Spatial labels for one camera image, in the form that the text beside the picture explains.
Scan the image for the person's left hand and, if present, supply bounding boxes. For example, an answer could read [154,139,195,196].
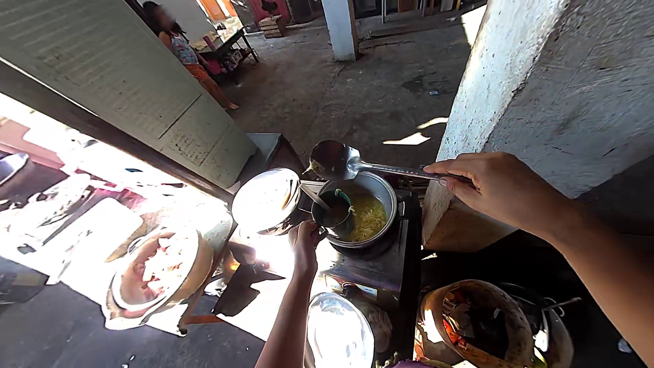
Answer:
[289,220,328,275]

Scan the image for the person's right hand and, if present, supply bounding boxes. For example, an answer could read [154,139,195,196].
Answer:
[423,151,579,241]

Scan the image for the dark green mug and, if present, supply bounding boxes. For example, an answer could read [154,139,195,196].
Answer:
[311,189,355,239]

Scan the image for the metal spatula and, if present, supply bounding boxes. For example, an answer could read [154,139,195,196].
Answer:
[306,140,477,191]

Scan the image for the person's left forearm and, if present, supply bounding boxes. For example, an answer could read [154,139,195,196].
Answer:
[254,269,318,368]

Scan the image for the person's right forearm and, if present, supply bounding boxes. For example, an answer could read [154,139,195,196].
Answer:
[550,198,654,368]

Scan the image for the round white plate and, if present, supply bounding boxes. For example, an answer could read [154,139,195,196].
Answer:
[231,168,301,236]

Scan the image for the yellow noodle soup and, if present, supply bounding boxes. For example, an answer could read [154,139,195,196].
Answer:
[340,185,388,243]

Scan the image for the black gas stove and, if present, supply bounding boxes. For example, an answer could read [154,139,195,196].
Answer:
[255,180,424,310]

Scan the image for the thick white concrete pillar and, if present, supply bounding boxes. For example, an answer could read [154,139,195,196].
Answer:
[422,0,571,253]

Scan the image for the silver cooking pot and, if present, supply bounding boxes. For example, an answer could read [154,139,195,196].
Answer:
[313,171,398,250]

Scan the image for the table with light cover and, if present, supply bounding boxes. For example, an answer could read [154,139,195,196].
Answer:
[0,190,237,337]

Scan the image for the grey metal box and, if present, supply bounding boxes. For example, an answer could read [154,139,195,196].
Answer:
[236,133,306,188]

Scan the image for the large round basin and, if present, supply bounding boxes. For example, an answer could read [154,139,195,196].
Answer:
[104,221,215,330]

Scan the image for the round shiny metal lid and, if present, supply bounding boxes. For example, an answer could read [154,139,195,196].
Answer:
[306,292,375,368]

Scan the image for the pile of meat pieces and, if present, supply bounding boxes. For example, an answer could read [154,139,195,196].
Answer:
[134,232,194,301]

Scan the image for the white square pillar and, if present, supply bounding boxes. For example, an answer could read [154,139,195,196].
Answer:
[321,0,360,62]

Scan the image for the round bowl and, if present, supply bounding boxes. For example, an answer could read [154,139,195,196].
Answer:
[111,227,201,313]

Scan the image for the dark table with items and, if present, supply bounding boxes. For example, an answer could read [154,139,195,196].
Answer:
[196,27,260,85]

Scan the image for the dark round pot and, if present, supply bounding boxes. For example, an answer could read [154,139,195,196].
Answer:
[497,282,575,368]

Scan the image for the white cutting board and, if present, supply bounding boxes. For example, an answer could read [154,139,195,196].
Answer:
[43,197,147,280]

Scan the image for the dark wooden beam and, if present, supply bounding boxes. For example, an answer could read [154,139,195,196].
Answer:
[0,57,235,205]

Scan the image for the pale green panel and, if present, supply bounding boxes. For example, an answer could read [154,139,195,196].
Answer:
[0,0,258,190]

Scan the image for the large dark metal pot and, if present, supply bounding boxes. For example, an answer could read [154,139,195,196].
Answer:
[0,152,69,202]

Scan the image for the spoon with light handle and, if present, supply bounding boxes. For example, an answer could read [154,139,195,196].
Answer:
[300,183,332,212]

